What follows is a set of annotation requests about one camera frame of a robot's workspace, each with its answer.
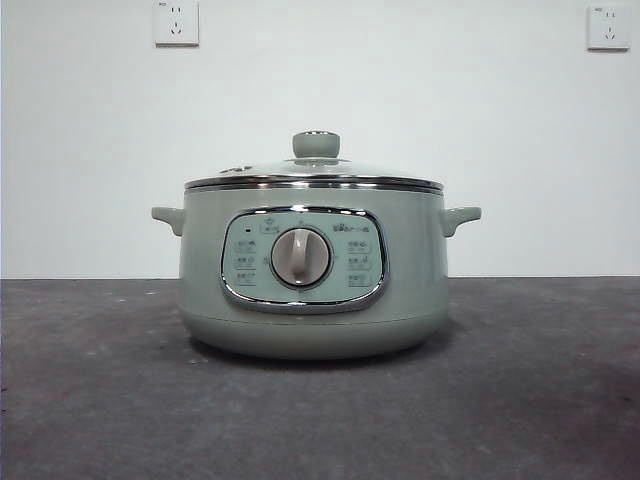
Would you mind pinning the glass lid with green knob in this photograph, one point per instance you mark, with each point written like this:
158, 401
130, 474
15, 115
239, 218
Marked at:
315, 145

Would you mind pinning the pale green electric pot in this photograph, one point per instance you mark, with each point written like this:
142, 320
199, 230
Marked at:
210, 300

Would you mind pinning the white wall socket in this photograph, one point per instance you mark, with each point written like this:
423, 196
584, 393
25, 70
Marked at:
608, 29
176, 22

